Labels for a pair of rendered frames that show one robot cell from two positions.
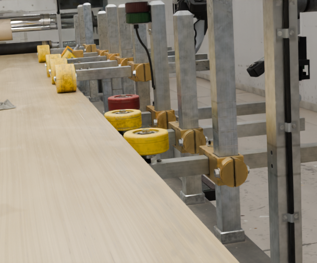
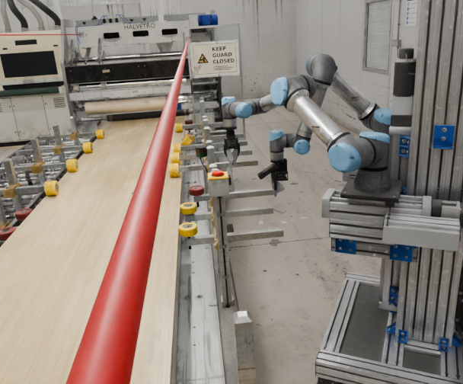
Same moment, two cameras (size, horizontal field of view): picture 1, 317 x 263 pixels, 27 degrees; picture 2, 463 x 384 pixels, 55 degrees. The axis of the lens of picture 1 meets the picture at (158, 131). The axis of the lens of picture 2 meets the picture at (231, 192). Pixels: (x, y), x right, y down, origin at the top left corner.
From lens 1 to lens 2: 0.90 m
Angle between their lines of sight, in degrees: 12
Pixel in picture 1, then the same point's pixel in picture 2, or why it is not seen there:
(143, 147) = (185, 234)
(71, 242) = not seen: hidden behind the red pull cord
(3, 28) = (161, 103)
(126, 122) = (188, 211)
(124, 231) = (149, 292)
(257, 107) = (261, 193)
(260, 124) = (251, 210)
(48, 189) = not seen: hidden behind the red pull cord
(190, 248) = (164, 302)
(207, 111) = (236, 194)
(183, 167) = (203, 240)
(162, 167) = (194, 240)
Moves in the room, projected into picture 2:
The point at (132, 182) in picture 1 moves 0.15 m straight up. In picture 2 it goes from (165, 264) to (161, 225)
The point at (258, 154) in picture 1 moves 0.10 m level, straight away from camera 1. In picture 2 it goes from (236, 235) to (242, 225)
